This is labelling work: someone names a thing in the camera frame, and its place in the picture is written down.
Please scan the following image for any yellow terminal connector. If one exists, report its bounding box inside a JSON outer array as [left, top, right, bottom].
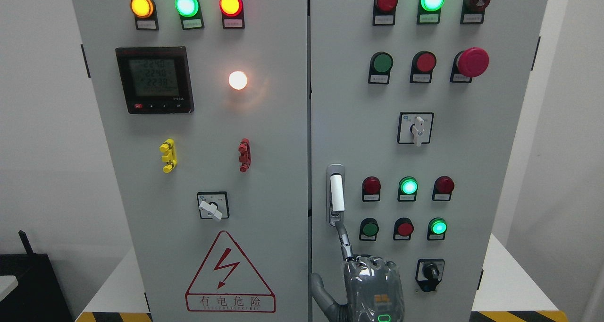
[[159, 138, 177, 174]]

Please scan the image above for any green lit button lower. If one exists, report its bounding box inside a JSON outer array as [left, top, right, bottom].
[[427, 217, 447, 241]]

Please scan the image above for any red push button upper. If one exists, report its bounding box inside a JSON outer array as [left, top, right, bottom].
[[410, 51, 436, 84]]

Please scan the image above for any black digital power meter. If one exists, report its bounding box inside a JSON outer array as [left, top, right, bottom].
[[115, 46, 194, 115]]

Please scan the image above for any dark red lamp middle left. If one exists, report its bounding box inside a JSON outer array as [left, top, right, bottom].
[[361, 176, 381, 202]]

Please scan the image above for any grey electrical cabinet right door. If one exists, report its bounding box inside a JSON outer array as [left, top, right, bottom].
[[310, 0, 547, 322]]

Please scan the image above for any green lit lamp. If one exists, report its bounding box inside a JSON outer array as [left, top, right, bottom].
[[397, 176, 418, 202], [417, 0, 445, 25]]

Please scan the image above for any dark red lamp middle right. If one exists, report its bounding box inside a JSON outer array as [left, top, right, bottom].
[[432, 176, 455, 202]]

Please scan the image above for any red lit indicator lamp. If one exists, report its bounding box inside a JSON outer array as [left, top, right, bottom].
[[218, 0, 244, 29]]

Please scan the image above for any green lit lamp middle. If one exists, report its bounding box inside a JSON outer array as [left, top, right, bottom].
[[397, 176, 418, 202]]

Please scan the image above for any green push button lower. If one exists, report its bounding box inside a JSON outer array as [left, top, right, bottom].
[[359, 217, 379, 242]]

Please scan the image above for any dark red lamp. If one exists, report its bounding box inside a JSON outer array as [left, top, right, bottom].
[[361, 176, 381, 202], [432, 176, 455, 202], [372, 0, 398, 26]]

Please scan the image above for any grey electrical cabinet left door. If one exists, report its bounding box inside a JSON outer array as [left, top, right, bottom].
[[73, 0, 309, 322]]

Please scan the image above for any grey electrical cabinet door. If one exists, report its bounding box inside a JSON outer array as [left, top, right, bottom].
[[73, 0, 309, 322], [310, 0, 547, 322]]

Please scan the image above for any dark red buzzer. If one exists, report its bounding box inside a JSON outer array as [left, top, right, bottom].
[[460, 0, 491, 25]]

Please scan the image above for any green push button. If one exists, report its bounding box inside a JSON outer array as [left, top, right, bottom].
[[368, 51, 394, 85], [359, 217, 379, 242]]

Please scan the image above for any green lit lamp top right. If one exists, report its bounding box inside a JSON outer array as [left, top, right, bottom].
[[417, 0, 445, 25]]

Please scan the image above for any red emergency stop button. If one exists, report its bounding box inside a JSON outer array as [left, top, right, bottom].
[[450, 47, 490, 84]]

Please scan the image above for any red electrical warning sticker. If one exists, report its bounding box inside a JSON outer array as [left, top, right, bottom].
[[185, 231, 276, 313]]

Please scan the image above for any green indicator lamp top left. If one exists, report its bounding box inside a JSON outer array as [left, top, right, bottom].
[[175, 0, 205, 30]]

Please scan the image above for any red push button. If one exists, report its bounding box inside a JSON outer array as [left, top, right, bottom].
[[410, 51, 436, 84], [393, 217, 414, 241]]

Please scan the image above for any red push button lower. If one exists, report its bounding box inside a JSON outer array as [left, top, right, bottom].
[[393, 217, 414, 241]]

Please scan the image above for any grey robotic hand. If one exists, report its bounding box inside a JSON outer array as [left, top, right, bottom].
[[309, 222, 405, 322]]

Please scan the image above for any red terminal connector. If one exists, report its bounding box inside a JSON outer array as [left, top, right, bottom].
[[238, 138, 251, 173]]

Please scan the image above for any black box with antenna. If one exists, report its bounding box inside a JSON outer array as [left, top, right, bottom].
[[0, 231, 74, 322]]

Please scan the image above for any black rotary knob switch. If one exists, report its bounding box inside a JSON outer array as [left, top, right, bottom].
[[415, 258, 446, 293]]

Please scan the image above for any white rotary switch upper right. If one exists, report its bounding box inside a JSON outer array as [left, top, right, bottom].
[[397, 112, 434, 146]]

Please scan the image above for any dark red lamp top right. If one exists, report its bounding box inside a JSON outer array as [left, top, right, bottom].
[[372, 0, 398, 26]]

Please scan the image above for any green push button upper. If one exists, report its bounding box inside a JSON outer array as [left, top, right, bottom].
[[368, 51, 394, 85]]

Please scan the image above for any white lit indicator lamp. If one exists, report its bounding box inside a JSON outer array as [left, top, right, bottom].
[[228, 70, 248, 91]]

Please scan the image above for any white rotary switch left door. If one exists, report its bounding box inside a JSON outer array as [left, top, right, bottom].
[[196, 191, 229, 221]]

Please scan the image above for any silver swing door handle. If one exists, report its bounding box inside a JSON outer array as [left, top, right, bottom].
[[326, 164, 345, 227]]

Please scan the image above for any yellow indicator lamp top left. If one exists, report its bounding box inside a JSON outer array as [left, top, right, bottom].
[[130, 0, 159, 30]]

